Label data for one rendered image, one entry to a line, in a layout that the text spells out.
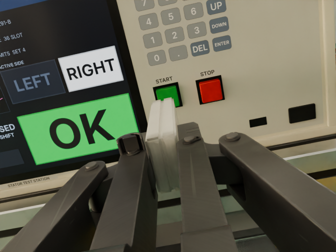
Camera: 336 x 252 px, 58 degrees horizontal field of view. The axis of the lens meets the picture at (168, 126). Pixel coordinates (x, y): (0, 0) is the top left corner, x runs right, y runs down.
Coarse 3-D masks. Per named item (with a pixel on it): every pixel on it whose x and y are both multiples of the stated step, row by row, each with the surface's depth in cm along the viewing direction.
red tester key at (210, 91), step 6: (216, 78) 26; (204, 84) 26; (210, 84) 26; (216, 84) 26; (204, 90) 26; (210, 90) 26; (216, 90) 26; (204, 96) 26; (210, 96) 26; (216, 96) 26; (204, 102) 27
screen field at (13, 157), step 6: (12, 150) 29; (18, 150) 29; (0, 156) 29; (6, 156) 29; (12, 156) 29; (18, 156) 29; (0, 162) 29; (6, 162) 29; (12, 162) 29; (18, 162) 29
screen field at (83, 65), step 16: (112, 48) 26; (32, 64) 26; (48, 64) 26; (64, 64) 26; (80, 64) 26; (96, 64) 26; (112, 64) 26; (16, 80) 26; (32, 80) 26; (48, 80) 26; (64, 80) 26; (80, 80) 26; (96, 80) 26; (112, 80) 26; (16, 96) 27; (32, 96) 27
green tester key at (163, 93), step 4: (160, 88) 27; (164, 88) 26; (168, 88) 26; (172, 88) 26; (156, 92) 26; (160, 92) 26; (164, 92) 26; (168, 92) 26; (172, 92) 26; (176, 92) 26; (160, 96) 26; (164, 96) 26; (168, 96) 26; (172, 96) 26; (176, 96) 26; (176, 100) 27; (176, 104) 27
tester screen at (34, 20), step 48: (0, 0) 24; (48, 0) 24; (96, 0) 24; (0, 48) 26; (48, 48) 26; (96, 48) 26; (0, 96) 27; (48, 96) 27; (96, 96) 27; (0, 144) 29
